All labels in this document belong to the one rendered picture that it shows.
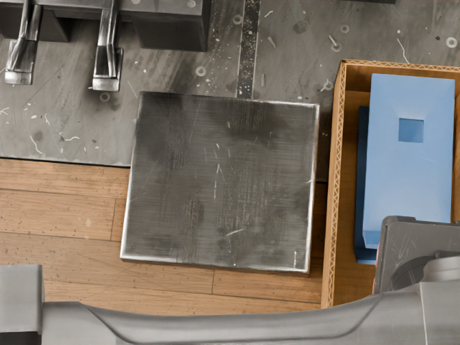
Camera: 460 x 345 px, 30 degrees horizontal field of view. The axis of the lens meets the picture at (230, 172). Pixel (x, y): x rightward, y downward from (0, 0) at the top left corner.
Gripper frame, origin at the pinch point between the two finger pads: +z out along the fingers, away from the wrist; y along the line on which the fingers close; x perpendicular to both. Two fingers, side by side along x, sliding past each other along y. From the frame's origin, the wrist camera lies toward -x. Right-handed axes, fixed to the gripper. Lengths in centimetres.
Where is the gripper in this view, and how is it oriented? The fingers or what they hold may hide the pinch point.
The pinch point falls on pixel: (411, 245)
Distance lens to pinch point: 69.5
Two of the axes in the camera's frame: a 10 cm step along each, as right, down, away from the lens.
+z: 0.7, -2.9, 9.5
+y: 0.6, -9.5, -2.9
